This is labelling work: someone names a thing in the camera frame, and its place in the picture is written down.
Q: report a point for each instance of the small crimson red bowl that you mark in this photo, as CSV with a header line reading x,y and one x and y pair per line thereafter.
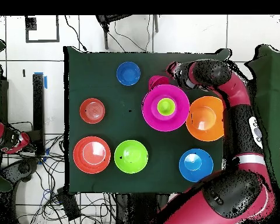
x,y
157,80

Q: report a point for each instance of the lime green plastic cup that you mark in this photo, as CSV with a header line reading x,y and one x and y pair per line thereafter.
x,y
166,106

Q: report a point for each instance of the small dark blue bowl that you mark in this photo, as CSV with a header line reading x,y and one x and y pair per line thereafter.
x,y
128,73

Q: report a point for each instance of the large pink plastic bowl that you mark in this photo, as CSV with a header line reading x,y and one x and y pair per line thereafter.
x,y
151,116

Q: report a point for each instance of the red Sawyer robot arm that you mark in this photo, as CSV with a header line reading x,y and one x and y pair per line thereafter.
x,y
235,93

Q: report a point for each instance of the large orange plastic bowl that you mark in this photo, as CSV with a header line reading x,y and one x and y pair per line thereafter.
x,y
204,119

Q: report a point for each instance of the small red-orange plastic bowl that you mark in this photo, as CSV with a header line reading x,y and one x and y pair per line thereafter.
x,y
92,110

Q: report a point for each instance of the light blue plastic bowl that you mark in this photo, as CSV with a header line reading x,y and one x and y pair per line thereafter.
x,y
196,165

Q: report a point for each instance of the lime green plastic bowl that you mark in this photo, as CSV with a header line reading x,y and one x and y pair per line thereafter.
x,y
131,161

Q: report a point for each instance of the wide red-orange plastic bowl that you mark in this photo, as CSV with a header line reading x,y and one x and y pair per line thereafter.
x,y
92,155

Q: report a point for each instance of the blue tape strip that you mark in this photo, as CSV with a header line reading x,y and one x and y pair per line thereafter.
x,y
45,82

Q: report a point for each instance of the long black bar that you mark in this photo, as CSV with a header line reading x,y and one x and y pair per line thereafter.
x,y
38,116

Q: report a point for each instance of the small black floor marker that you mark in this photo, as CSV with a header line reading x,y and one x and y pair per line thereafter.
x,y
24,73

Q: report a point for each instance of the black power brick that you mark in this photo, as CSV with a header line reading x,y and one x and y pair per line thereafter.
x,y
68,205

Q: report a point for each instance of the black round floor stand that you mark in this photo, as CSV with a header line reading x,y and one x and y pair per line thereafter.
x,y
21,168

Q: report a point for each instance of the black camera tripod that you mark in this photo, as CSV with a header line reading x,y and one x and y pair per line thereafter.
x,y
106,39

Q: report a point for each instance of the black pedestal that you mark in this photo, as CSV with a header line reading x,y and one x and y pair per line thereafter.
x,y
142,210

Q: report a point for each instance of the black square floor frame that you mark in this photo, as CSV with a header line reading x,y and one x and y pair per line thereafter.
x,y
30,23

